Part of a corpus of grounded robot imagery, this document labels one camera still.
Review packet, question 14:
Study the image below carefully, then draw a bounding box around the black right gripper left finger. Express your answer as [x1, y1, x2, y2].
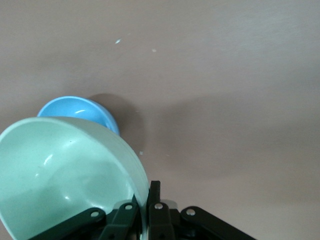
[31, 194, 140, 240]

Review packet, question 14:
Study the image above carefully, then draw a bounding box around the blue bowl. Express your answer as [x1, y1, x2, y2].
[36, 95, 121, 137]

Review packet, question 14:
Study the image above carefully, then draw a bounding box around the brown table cover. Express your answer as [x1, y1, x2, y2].
[0, 0, 320, 240]

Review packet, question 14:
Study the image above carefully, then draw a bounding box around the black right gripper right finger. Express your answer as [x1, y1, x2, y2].
[146, 180, 256, 240]

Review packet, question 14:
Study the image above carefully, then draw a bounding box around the green bowl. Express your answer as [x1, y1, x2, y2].
[0, 116, 150, 240]

